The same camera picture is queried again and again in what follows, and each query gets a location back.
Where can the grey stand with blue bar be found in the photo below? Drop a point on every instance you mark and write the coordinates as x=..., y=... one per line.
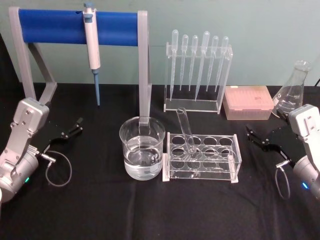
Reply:
x=50, y=25

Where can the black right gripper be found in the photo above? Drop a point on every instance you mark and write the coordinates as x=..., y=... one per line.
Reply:
x=280, y=142

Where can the clear plastic transfer pipette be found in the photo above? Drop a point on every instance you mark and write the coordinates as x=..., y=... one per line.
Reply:
x=214, y=45
x=174, y=40
x=184, y=43
x=205, y=40
x=194, y=43
x=224, y=45

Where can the white and blue micropipette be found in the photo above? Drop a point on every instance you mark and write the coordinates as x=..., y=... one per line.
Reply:
x=91, y=45

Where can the glass conical flask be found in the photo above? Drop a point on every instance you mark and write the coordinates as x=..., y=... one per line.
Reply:
x=297, y=85

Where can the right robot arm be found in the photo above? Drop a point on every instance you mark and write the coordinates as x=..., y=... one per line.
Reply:
x=307, y=130

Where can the glass test tube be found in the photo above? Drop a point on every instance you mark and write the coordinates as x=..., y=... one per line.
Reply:
x=186, y=132

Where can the black table cloth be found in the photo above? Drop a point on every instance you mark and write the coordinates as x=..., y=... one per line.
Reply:
x=100, y=212

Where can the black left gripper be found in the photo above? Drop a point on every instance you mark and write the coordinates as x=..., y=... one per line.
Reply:
x=55, y=132

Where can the clear acrylic test tube rack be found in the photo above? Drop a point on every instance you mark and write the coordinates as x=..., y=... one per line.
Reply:
x=200, y=177

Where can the glass beaker with water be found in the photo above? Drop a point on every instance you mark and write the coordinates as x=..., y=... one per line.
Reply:
x=142, y=162

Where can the clear acrylic pipette rack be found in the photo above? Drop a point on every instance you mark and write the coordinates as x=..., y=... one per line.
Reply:
x=225, y=82

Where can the pink pipette tip box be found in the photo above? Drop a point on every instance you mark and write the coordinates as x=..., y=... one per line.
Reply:
x=247, y=102

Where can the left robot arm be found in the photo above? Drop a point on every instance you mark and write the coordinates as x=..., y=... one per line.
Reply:
x=17, y=162

